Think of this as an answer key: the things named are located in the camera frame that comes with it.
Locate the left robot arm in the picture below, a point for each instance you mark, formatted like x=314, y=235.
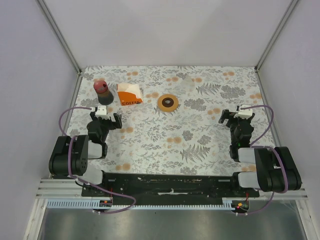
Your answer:
x=70, y=156

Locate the floral tablecloth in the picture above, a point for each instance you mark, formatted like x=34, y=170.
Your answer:
x=173, y=131

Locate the orange coffee filter box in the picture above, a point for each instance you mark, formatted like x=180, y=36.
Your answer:
x=129, y=94

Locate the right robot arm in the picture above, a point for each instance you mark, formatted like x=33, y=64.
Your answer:
x=275, y=169

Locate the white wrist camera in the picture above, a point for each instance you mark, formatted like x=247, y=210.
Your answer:
x=243, y=110
x=100, y=111

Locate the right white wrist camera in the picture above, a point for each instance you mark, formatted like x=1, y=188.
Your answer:
x=243, y=110

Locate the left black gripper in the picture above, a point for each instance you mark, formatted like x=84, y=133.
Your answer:
x=114, y=125

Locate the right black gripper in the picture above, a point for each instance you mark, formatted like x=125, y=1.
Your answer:
x=226, y=114

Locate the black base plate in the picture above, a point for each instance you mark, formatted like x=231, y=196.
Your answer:
x=175, y=189

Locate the black carafe with red lid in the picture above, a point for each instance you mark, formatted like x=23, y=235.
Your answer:
x=104, y=95

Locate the white slotted cable duct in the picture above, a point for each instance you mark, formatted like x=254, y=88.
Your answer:
x=98, y=204

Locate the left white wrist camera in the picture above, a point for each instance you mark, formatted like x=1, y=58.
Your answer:
x=100, y=111

